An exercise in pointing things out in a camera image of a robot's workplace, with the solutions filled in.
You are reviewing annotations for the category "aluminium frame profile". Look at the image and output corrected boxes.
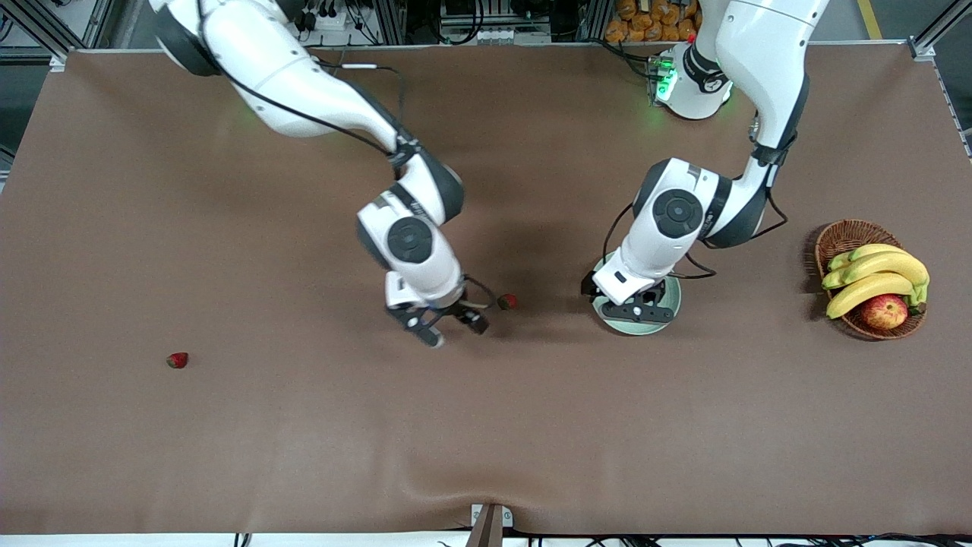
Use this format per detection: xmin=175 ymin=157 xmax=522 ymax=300
xmin=907 ymin=0 xmax=972 ymax=60
xmin=0 ymin=0 xmax=115 ymax=73

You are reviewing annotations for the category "grey metal camera post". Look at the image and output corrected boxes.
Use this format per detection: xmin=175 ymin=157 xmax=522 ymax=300
xmin=465 ymin=503 xmax=514 ymax=547

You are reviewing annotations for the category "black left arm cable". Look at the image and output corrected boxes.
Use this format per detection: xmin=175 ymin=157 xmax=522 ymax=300
xmin=602 ymin=106 xmax=791 ymax=282

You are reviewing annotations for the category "white right camera mount block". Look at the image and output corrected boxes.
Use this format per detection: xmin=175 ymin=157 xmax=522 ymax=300
xmin=385 ymin=272 xmax=437 ymax=311

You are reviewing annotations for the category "white power strip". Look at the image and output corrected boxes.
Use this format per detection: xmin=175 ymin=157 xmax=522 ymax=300
xmin=296 ymin=0 xmax=358 ymax=33

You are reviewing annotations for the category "brown table mat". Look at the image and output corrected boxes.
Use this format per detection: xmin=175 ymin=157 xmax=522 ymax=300
xmin=0 ymin=42 xmax=972 ymax=536

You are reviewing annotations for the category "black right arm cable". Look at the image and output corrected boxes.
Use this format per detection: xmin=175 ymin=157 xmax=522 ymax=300
xmin=194 ymin=0 xmax=502 ymax=308

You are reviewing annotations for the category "orange bread pile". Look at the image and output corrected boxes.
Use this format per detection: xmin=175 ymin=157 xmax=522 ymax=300
xmin=604 ymin=0 xmax=699 ymax=43

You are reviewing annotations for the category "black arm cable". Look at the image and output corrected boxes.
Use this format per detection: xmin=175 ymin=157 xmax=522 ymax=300
xmin=602 ymin=106 xmax=791 ymax=282
xmin=194 ymin=0 xmax=502 ymax=308

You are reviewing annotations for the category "red yellow apple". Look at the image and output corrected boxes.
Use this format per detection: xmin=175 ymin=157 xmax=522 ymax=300
xmin=860 ymin=293 xmax=910 ymax=330

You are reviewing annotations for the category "pale green round plate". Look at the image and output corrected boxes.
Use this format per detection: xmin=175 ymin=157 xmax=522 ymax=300
xmin=590 ymin=255 xmax=682 ymax=336

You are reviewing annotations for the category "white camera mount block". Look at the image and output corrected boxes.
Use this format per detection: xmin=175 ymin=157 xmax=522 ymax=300
xmin=591 ymin=251 xmax=655 ymax=306
xmin=385 ymin=272 xmax=437 ymax=311

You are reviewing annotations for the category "brown wicker basket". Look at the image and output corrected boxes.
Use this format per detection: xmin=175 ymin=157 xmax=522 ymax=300
xmin=814 ymin=220 xmax=927 ymax=340

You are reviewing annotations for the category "white left camera mount block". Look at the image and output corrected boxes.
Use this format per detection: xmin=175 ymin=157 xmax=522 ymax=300
xmin=591 ymin=251 xmax=655 ymax=306

